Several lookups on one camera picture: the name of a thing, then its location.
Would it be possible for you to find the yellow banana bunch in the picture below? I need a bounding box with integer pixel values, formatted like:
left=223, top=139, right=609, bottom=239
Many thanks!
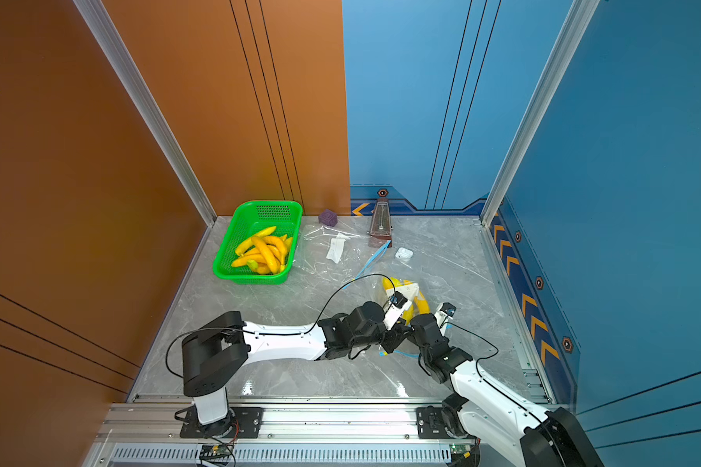
left=383, top=277, right=430, bottom=324
left=231, top=235, right=293, bottom=276

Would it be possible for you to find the clear zip-top bag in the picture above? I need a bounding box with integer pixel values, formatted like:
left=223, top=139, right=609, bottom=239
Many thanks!
left=359, top=241, right=457, bottom=358
left=287, top=217, right=395, bottom=291

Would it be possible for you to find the single yellow banana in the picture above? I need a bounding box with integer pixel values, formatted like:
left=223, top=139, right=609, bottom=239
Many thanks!
left=235, top=226, right=277, bottom=256
left=251, top=235, right=280, bottom=274

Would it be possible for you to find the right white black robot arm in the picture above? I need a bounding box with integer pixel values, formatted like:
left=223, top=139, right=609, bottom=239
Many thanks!
left=405, top=314, right=603, bottom=466

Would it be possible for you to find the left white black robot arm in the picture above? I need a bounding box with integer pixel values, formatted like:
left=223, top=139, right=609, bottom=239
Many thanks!
left=175, top=293, right=411, bottom=439

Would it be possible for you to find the green circuit board right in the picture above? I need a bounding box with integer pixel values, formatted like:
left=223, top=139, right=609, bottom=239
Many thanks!
left=449, top=443, right=474, bottom=464

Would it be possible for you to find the green circuit board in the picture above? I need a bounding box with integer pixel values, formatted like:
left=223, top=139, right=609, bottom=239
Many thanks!
left=199, top=444, right=236, bottom=464
left=449, top=443, right=474, bottom=464

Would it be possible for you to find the small white object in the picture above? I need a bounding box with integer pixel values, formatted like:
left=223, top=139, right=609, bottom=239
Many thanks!
left=395, top=247, right=414, bottom=262

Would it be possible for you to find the brown wooden metronome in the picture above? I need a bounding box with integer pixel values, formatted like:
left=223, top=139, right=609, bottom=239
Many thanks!
left=368, top=197, right=393, bottom=247

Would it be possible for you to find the purple cube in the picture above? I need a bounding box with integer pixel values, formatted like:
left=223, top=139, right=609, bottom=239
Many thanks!
left=317, top=209, right=338, bottom=227

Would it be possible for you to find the green plastic basket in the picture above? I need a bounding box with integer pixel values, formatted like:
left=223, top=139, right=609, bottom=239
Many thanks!
left=212, top=200, right=303, bottom=285

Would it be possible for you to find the green circuit board left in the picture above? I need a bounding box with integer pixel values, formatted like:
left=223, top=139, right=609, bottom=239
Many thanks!
left=199, top=444, right=236, bottom=464

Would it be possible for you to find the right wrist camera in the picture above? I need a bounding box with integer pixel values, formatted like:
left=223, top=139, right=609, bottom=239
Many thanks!
left=434, top=302, right=457, bottom=329

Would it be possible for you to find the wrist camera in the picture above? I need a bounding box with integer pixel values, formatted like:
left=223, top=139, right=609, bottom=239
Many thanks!
left=384, top=291, right=411, bottom=331
left=434, top=302, right=457, bottom=329

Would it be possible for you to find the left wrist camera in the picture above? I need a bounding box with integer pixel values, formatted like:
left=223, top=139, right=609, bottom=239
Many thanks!
left=384, top=291, right=411, bottom=331

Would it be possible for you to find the aluminium rail base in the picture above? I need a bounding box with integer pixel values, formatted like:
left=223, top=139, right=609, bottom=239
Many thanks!
left=84, top=397, right=515, bottom=466

